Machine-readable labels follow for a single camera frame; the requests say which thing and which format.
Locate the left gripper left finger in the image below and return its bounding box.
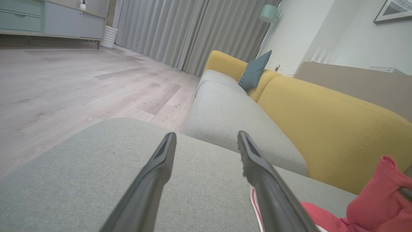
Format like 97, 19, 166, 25
100, 132, 178, 232

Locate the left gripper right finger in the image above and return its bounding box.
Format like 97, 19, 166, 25
238, 130, 320, 232

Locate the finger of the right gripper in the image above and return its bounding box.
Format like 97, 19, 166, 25
400, 186, 412, 202

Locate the red white basketball jersey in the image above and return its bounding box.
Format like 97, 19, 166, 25
249, 155, 412, 232

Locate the grey fabric ottoman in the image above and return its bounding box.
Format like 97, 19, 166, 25
0, 117, 360, 232

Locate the grey sofa seat cushion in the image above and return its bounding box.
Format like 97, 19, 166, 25
185, 81, 308, 176
195, 69, 248, 96

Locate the yellow sofa back cushion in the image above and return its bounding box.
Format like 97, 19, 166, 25
203, 50, 283, 103
257, 75, 412, 196

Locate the white slatted box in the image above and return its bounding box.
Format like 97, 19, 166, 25
369, 66, 405, 75

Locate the blue-grey throw pillow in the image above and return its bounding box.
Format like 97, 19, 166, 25
238, 50, 273, 92

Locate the white finned radiator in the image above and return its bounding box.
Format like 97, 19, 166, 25
310, 46, 339, 65

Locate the white ribbed cylinder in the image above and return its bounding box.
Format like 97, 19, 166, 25
100, 25, 119, 50

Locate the grey curtain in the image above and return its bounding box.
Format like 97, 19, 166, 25
114, 0, 281, 77

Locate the mint shade floor lamp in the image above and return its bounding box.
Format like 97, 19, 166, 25
254, 4, 280, 58

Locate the grey mint cabinet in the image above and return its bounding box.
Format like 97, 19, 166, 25
0, 0, 107, 49

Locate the framed wall picture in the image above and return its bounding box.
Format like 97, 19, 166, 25
373, 0, 412, 25

